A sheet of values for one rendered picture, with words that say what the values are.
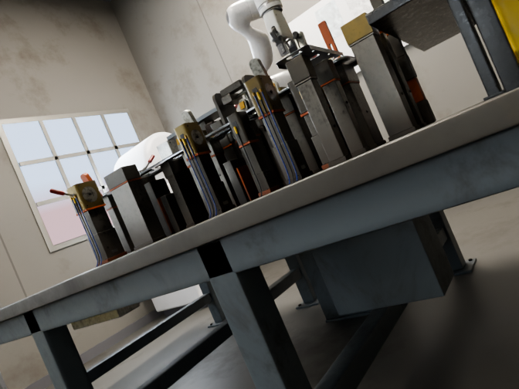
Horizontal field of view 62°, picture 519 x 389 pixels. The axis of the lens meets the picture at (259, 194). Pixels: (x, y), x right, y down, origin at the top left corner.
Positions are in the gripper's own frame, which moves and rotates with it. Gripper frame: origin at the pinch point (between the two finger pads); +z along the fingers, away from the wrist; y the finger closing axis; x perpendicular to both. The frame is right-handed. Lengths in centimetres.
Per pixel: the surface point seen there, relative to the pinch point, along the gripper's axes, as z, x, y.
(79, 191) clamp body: 9, -102, 23
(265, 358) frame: 72, -2, 76
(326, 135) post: 34, 15, 40
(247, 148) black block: 25.2, -19.7, 19.5
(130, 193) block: 20, -77, 20
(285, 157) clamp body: 33.6, -5.1, 25.6
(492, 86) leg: 40, 52, 22
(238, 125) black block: 17.1, -18.8, 20.5
